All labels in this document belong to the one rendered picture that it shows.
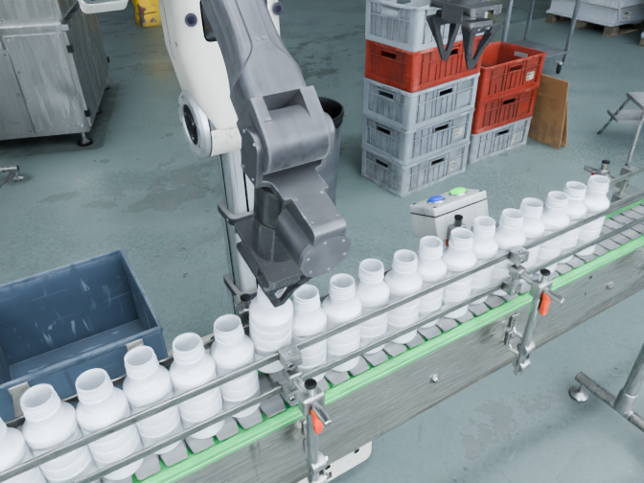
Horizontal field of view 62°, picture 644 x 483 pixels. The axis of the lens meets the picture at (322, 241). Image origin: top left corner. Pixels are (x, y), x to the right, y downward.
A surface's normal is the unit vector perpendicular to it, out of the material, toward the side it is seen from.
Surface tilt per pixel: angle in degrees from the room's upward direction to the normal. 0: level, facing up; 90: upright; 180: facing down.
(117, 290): 90
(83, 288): 90
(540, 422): 0
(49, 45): 90
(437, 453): 0
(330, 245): 106
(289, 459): 90
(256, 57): 48
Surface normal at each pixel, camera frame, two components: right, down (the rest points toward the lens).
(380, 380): 0.51, 0.48
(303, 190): 0.12, -0.67
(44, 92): 0.24, 0.54
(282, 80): 0.37, -0.20
